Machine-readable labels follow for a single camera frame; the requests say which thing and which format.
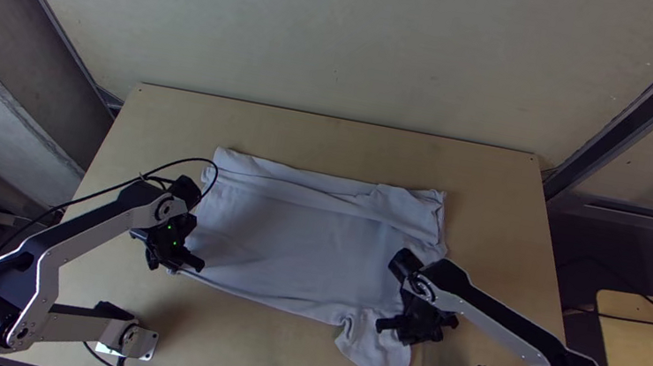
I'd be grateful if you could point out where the black cable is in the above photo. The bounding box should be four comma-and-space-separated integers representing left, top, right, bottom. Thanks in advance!
547, 250, 653, 335
0, 123, 222, 316

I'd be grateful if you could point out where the white t-shirt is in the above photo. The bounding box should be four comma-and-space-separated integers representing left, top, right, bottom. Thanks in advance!
161, 142, 461, 366

